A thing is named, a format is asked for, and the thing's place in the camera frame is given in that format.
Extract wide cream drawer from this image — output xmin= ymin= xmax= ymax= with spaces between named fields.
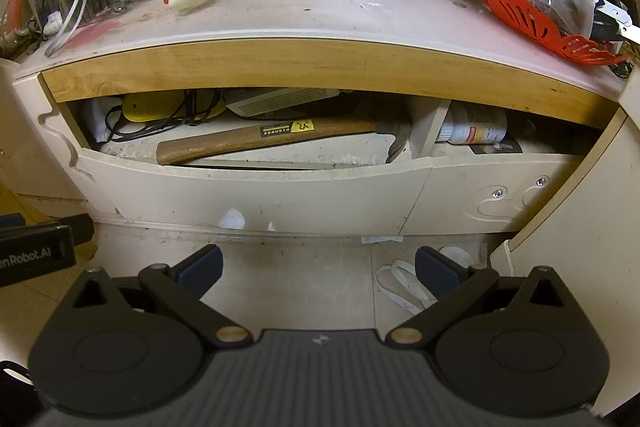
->
xmin=77 ymin=146 xmax=437 ymax=236

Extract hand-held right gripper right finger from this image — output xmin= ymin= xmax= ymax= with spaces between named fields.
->
xmin=385 ymin=246 xmax=582 ymax=350

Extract yellow plastic device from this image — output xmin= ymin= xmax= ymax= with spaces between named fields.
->
xmin=121 ymin=92 xmax=227 ymax=124

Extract thin black cable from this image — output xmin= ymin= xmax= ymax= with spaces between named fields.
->
xmin=105 ymin=89 xmax=222 ymax=144

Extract cream drawer with screws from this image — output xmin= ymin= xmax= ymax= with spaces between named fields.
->
xmin=400 ymin=99 xmax=598 ymax=239

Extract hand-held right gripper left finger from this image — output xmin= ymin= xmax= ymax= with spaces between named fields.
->
xmin=60 ymin=244 xmax=253 ymax=350

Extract white flat straps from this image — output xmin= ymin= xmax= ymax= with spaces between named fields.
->
xmin=376 ymin=246 xmax=482 ymax=311

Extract flat white box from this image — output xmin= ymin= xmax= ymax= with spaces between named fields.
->
xmin=225 ymin=87 xmax=342 ymax=118

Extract white bottle orange label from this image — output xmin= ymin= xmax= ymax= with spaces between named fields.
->
xmin=435 ymin=103 xmax=509 ymax=146

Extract orange plastic fan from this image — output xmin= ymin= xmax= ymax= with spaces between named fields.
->
xmin=472 ymin=0 xmax=629 ymax=67

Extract wooden handle hammer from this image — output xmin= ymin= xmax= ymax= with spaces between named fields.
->
xmin=156 ymin=117 xmax=413 ymax=166

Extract white plastic bag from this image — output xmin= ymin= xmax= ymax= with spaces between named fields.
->
xmin=82 ymin=97 xmax=124 ymax=144

